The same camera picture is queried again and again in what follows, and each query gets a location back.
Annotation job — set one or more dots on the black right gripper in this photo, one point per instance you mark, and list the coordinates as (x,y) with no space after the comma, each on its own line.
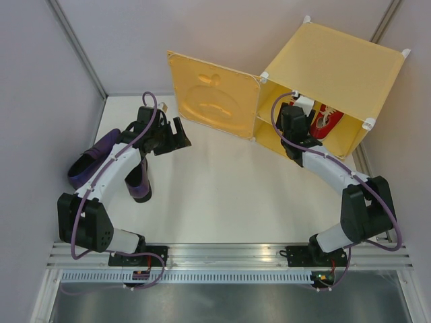
(309,120)

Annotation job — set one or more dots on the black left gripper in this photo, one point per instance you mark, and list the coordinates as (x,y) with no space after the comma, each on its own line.
(176,141)

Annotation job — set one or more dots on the red sneaker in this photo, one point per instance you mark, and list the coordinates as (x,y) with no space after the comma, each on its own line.
(326,120)

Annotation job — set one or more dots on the yellow cabinet door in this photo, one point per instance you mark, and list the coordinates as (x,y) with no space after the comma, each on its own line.
(215,96)

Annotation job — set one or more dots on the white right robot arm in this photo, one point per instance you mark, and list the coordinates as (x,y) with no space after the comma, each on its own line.
(366,203)

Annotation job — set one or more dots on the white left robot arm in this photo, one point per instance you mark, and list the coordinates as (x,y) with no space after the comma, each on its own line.
(118,158)

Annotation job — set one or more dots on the yellow plastic shoe cabinet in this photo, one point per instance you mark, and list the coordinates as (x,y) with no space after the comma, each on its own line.
(349,74)

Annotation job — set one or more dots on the purple loafer inner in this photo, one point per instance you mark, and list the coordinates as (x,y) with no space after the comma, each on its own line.
(138,183)

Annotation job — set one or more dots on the purple loafer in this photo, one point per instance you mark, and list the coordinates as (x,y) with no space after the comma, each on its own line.
(91,159)
(138,183)

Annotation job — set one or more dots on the purple loafer left outer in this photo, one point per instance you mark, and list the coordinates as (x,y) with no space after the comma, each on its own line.
(91,159)

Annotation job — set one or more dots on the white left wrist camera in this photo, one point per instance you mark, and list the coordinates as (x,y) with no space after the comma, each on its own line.
(162,106)

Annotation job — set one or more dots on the aluminium mounting rail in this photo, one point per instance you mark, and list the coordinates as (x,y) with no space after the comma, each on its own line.
(235,256)

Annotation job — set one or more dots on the white slotted cable duct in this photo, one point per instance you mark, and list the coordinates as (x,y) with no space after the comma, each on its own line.
(187,276)

